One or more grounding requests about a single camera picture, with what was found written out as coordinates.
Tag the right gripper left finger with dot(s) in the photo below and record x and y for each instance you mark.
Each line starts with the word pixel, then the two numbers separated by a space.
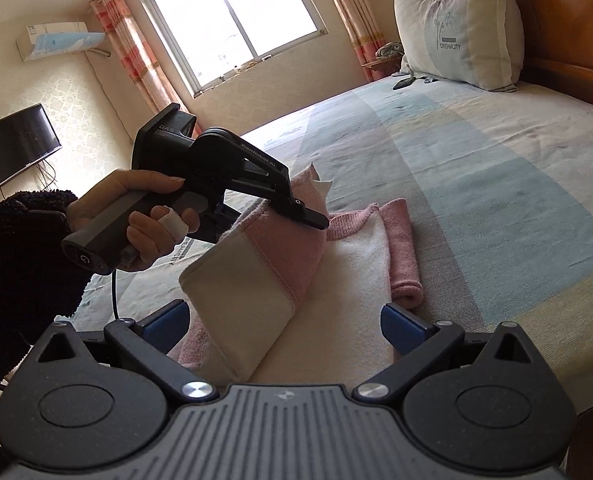
pixel 95 400

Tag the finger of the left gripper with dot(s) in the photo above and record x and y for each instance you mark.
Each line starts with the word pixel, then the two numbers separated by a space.
pixel 253 172

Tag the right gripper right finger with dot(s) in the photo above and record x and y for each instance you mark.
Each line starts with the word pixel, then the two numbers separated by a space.
pixel 472 400

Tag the pink and white knit sweater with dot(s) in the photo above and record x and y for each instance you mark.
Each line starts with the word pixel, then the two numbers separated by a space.
pixel 275 301

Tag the operator left hand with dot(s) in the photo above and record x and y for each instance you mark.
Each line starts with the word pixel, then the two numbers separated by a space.
pixel 145 232

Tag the left orange curtain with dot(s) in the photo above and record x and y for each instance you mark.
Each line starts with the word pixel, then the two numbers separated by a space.
pixel 150 89

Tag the orange curtain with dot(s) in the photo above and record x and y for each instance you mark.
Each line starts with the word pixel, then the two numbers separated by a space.
pixel 362 27
pixel 150 89

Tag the operator dark left sleeve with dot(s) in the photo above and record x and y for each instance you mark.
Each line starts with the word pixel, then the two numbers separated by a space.
pixel 38 282

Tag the wooden nightstand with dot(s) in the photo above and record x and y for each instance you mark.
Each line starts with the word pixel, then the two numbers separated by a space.
pixel 382 67

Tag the small dark object on bed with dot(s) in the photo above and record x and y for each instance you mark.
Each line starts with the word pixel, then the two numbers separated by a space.
pixel 404 83

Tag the patchwork pastel bed sheet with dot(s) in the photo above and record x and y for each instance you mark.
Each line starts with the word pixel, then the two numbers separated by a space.
pixel 499 189

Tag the right orange curtain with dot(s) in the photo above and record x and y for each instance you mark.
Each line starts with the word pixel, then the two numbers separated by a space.
pixel 362 27

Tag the near patchwork pillow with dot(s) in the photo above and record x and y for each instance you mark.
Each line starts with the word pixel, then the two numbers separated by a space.
pixel 478 42

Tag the wall mounted air conditioner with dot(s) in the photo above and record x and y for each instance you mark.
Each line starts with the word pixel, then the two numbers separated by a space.
pixel 49 39

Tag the wall mounted black television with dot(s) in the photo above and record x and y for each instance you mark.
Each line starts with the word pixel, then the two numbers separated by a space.
pixel 26 138

